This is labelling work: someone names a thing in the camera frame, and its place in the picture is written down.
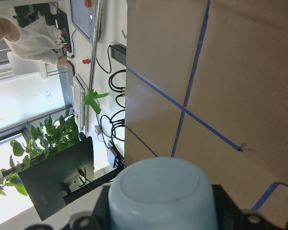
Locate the person in white shirt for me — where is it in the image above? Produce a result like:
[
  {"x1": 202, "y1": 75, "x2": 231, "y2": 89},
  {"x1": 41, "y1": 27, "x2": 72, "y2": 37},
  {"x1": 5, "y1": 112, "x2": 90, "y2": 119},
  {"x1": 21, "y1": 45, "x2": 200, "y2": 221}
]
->
[{"x1": 0, "y1": 7, "x2": 67, "y2": 67}]

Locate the green potted plant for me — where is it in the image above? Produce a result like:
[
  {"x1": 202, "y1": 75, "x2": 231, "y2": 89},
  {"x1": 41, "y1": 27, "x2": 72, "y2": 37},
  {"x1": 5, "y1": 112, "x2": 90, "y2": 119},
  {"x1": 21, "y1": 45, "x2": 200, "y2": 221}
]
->
[{"x1": 0, "y1": 109, "x2": 80, "y2": 196}]

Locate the black computer monitor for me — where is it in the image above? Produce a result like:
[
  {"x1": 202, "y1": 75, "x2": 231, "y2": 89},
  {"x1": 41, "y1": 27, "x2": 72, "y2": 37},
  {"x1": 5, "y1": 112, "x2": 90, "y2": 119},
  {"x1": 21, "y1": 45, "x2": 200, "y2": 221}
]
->
[{"x1": 18, "y1": 136, "x2": 124, "y2": 222}]

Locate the blue teach pendant tablet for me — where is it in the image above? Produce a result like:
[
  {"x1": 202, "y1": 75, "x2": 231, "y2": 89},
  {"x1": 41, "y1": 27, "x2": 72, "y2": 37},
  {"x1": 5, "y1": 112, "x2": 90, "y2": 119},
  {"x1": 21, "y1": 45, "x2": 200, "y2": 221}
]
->
[{"x1": 70, "y1": 0, "x2": 102, "y2": 45}]

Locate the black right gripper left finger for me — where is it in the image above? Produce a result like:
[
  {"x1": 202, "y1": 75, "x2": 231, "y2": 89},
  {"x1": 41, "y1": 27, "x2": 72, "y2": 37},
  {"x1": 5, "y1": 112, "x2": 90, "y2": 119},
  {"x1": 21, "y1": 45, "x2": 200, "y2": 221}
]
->
[{"x1": 90, "y1": 185, "x2": 112, "y2": 230}]

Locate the light blue plastic cup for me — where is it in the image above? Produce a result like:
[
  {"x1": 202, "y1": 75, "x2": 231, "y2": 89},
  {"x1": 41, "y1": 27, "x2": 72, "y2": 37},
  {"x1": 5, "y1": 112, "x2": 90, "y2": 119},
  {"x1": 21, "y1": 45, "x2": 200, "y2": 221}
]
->
[{"x1": 108, "y1": 157, "x2": 218, "y2": 230}]

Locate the black power adapter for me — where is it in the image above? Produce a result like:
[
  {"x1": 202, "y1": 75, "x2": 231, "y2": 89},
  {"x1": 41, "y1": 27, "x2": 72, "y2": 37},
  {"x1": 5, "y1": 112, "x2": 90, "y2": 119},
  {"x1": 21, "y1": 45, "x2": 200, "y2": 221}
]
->
[{"x1": 110, "y1": 44, "x2": 127, "y2": 66}]

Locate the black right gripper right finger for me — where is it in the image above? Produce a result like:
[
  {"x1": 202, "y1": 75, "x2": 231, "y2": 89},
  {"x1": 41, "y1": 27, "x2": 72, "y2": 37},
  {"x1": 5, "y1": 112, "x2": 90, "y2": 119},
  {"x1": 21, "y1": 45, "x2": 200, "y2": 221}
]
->
[{"x1": 212, "y1": 184, "x2": 243, "y2": 230}]

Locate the white keyboard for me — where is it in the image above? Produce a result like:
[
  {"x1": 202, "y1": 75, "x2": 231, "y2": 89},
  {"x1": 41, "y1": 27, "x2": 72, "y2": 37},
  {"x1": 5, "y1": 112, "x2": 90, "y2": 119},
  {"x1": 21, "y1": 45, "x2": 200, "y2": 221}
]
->
[{"x1": 72, "y1": 75, "x2": 88, "y2": 134}]

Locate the green reach grabber tool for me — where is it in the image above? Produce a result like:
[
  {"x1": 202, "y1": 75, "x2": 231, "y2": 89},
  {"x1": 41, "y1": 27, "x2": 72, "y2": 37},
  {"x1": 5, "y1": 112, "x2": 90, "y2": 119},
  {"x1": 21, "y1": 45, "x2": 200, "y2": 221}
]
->
[{"x1": 84, "y1": 0, "x2": 108, "y2": 115}]

